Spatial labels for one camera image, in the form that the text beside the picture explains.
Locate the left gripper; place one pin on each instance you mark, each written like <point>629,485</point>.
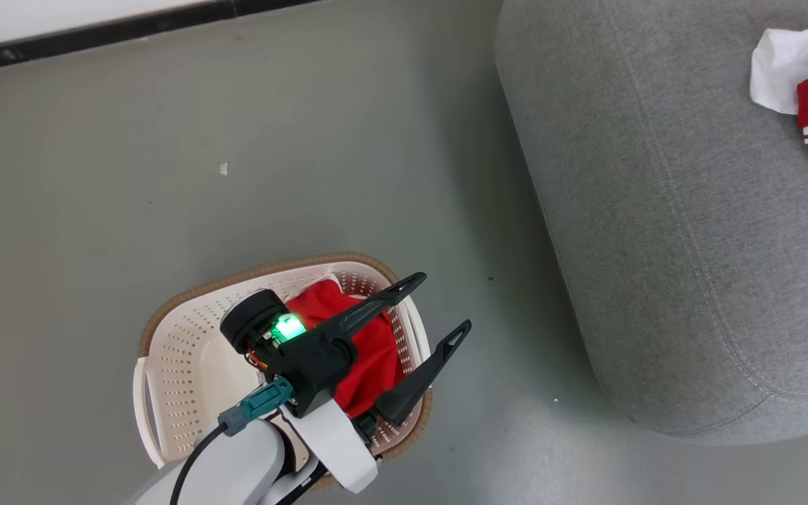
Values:
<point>309,365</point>

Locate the white and red garment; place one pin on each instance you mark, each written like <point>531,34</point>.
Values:
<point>783,63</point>

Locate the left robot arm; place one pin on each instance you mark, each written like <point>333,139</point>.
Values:
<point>243,470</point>

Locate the grey fabric sofa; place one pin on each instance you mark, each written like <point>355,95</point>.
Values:
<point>656,245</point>

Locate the white perforated laundry basket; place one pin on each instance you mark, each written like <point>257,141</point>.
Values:
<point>186,365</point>

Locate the black baseboard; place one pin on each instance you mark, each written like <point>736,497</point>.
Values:
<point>95,31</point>

